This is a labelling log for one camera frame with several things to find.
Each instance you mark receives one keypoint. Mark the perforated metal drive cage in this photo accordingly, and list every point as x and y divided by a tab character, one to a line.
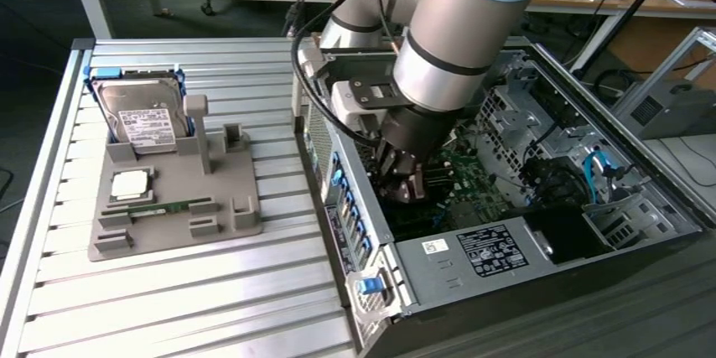
502	110

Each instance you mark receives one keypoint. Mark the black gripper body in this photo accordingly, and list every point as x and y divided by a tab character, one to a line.
416	131

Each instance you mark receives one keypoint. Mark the silver CPU chip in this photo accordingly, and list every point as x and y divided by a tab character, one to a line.
129	186

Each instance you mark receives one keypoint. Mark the aluminium profile frame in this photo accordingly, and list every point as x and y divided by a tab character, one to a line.
698	39

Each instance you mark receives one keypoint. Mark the open black PC case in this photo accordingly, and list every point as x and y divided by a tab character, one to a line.
642	291

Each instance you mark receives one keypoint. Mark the grey box appliance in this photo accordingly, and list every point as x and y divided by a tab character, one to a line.
670	115

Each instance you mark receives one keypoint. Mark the grey chipset heat sink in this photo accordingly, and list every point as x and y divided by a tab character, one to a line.
465	215

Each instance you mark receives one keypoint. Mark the green RAM stick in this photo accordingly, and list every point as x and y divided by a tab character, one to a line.
161	209

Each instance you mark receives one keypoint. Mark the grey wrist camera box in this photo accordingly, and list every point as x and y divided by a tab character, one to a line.
349	102

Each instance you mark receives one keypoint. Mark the grey parts rack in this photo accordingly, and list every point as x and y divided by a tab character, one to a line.
178	228

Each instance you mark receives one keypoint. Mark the blue case latch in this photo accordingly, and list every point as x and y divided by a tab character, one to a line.
369	286

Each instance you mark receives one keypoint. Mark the metal disk bay bracket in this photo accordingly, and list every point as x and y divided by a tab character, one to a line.
617	224

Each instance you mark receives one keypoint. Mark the black graphics card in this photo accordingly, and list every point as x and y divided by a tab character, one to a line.
393	192

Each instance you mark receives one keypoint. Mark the green motherboard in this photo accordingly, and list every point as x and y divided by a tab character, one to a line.
481	190

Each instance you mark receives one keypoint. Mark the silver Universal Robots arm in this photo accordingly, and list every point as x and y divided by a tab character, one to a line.
446	39

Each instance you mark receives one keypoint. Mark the grey power supply unit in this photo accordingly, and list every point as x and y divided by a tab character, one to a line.
430	274

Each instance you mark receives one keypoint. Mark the hard disk in blue carrier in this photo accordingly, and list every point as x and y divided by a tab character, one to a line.
140	115

